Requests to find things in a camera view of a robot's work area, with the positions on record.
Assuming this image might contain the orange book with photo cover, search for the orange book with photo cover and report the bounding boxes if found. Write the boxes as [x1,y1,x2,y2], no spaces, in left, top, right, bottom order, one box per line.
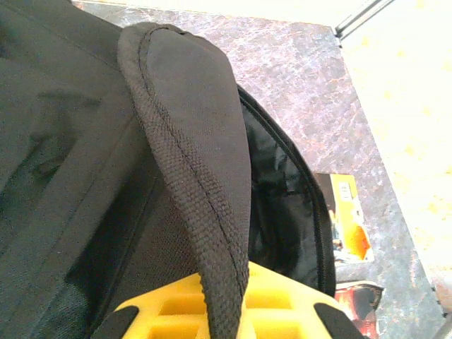
[314,172,375,264]

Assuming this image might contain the black fabric backpack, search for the black fabric backpack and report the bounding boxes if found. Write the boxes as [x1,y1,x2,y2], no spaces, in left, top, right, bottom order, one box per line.
[0,0,336,339]

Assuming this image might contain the aluminium frame post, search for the aluminium frame post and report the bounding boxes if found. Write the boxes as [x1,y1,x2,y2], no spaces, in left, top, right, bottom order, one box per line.
[333,0,395,38]

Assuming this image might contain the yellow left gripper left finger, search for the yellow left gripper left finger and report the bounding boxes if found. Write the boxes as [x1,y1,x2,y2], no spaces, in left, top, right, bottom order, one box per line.
[88,273,213,339]

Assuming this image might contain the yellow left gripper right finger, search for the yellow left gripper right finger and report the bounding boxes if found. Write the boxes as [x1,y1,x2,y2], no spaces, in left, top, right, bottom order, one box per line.
[242,261,368,339]

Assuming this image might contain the dark Three Days book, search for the dark Three Days book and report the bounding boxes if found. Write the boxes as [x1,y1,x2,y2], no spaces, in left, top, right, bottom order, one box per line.
[333,280,386,339]

